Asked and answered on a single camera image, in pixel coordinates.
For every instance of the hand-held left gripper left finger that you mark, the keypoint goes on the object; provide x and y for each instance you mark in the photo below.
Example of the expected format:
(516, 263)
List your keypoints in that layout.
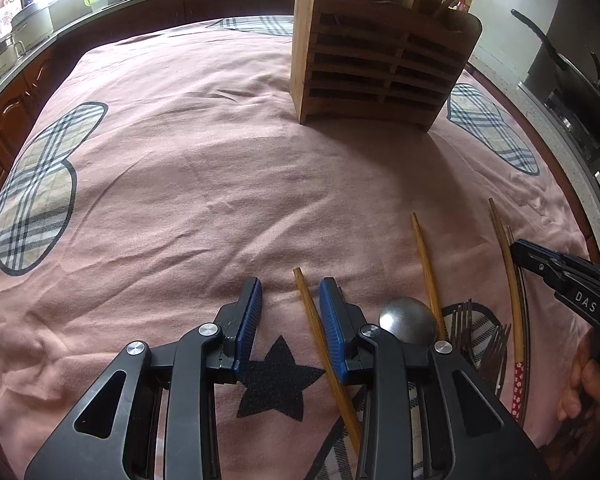
(250, 317)

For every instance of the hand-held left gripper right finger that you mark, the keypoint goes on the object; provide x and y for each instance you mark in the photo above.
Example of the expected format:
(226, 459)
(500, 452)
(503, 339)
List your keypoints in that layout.
(332, 332)

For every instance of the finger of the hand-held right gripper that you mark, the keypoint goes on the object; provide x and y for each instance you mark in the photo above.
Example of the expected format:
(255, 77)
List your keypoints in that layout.
(532, 255)

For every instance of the light bamboo chopstick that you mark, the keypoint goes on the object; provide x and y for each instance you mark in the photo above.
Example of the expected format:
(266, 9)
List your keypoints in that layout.
(426, 270)
(315, 320)

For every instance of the chopstick with red patterned end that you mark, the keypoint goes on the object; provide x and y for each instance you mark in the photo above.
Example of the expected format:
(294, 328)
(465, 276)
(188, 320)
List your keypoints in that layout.
(511, 285)

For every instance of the metal spoon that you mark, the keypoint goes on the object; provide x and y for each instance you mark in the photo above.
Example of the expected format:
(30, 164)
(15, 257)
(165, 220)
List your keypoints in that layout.
(410, 321)

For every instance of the wooden utensil holder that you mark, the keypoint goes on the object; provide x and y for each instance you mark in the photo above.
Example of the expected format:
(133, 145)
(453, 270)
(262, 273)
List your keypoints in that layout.
(380, 65)

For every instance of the person's right hand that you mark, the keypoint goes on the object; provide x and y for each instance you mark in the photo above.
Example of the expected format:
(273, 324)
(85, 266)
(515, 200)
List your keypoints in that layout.
(582, 385)

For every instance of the dark metal fork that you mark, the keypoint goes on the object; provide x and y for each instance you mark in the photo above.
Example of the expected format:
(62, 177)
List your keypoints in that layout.
(495, 355)
(461, 332)

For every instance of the pink blanket with plaid hearts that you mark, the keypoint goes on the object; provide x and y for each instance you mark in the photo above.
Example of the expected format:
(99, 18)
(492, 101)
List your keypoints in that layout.
(205, 175)

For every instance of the white rice cooker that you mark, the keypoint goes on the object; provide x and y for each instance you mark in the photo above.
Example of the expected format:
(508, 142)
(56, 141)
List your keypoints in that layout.
(32, 22)

